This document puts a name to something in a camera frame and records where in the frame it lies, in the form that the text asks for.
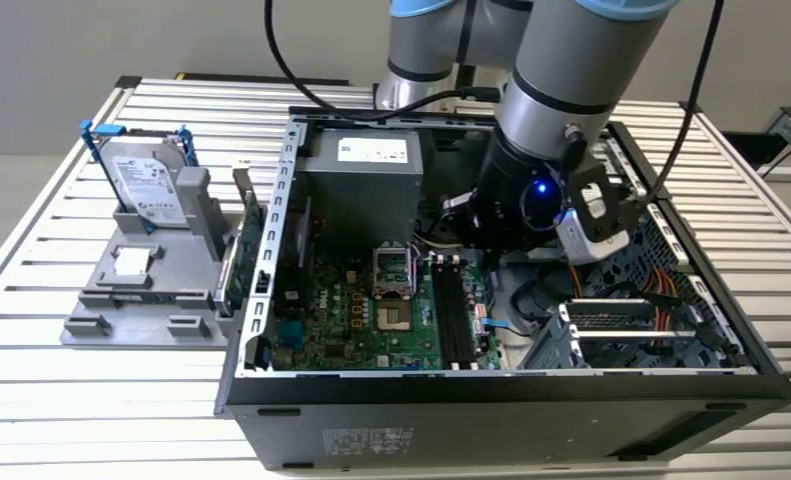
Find RAM slot with white clips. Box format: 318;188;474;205
434;252;461;372
450;252;481;372

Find dark blue RAM stick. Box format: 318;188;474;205
104;292;183;304

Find grey Dell power supply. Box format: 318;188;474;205
296;127;427;254

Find metal socket cover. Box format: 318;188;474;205
373;242;415;297

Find CPU socket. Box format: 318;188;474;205
374;298;415;332

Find metal disk bay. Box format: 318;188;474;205
519;295;730;371

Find green motherboard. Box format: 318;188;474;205
271;239;507;372

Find green graphics card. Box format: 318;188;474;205
211;159;267;319

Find black PC case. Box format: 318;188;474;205
212;103;791;472

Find black bar with yellow mark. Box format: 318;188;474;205
172;71;351;87

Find hard disk in blue carrier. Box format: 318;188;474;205
79;118;200;234

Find silver CPU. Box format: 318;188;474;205
112;247;154;276

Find grey parts rack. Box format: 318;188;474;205
59;167;254;350

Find power supply wire bundle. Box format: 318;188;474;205
413;227;467;250

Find camera in black mount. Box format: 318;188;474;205
565;162;651;241

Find black wire bundle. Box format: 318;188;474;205
511;264;574;334

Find orange yellow power wires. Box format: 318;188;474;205
565;262;682;347

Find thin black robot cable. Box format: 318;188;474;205
638;0;729;201

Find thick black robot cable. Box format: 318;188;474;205
263;0;507;122

